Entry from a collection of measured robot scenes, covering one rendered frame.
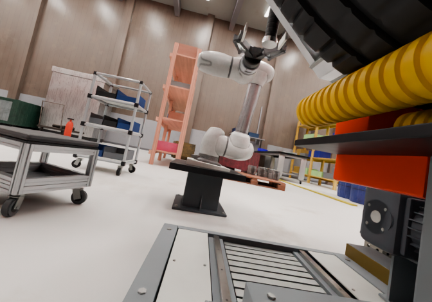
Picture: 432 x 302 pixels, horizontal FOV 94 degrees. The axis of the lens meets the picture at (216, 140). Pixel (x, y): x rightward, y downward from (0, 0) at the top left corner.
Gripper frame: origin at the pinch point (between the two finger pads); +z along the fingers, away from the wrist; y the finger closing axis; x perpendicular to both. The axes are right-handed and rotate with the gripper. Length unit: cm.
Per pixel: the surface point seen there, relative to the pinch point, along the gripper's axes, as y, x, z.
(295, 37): 0.2, -19.0, 28.9
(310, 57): -3.1, -22.2, 29.2
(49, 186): 77, -71, -32
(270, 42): -0.2, -8.3, 8.8
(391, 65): -2, -32, 47
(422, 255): -12, -49, 43
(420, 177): -12, -41, 42
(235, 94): -81, 242, -834
